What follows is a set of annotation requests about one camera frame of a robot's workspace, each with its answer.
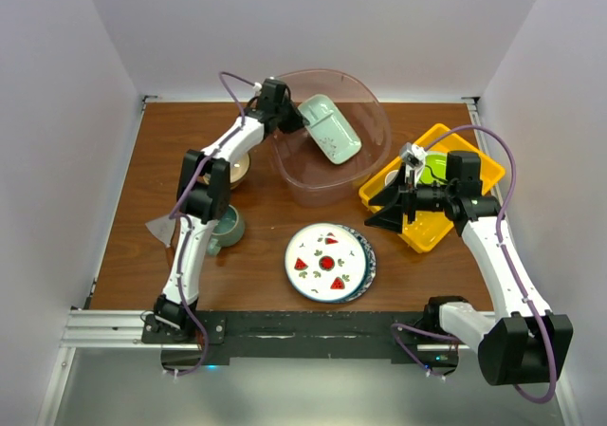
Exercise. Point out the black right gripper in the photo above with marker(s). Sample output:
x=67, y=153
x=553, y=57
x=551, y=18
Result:
x=392, y=219

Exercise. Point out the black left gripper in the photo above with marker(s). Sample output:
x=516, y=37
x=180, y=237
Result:
x=296, y=121

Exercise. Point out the pale green divided dish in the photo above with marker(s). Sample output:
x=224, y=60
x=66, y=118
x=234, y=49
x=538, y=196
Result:
x=330, y=129

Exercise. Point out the watermelon pattern plate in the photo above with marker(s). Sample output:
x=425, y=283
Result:
x=326, y=263

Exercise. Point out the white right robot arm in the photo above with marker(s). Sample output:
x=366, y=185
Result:
x=526, y=342

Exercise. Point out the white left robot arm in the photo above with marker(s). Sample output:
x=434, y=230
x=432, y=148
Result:
x=203, y=197

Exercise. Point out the clear pink plastic bin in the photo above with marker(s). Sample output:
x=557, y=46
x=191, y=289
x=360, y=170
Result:
x=311, y=178

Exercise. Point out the light blue white mug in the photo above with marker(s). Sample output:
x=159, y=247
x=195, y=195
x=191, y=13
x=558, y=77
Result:
x=390, y=177

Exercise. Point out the lime green plate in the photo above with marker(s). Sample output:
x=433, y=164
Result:
x=435, y=168

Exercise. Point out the blue patterned bottom plate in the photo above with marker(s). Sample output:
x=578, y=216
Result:
x=371, y=265

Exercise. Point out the beige ceramic bowl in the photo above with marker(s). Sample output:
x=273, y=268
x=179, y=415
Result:
x=239, y=170

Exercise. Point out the teal ceramic mug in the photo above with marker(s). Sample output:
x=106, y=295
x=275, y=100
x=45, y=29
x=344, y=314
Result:
x=228, y=231

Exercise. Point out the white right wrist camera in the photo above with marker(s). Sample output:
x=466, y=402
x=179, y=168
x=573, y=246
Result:
x=413, y=159

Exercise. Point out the black mounting base plate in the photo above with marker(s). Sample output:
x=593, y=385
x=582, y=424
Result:
x=353, y=335

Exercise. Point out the spatula with wooden handle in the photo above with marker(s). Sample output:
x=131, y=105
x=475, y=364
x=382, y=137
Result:
x=163, y=229

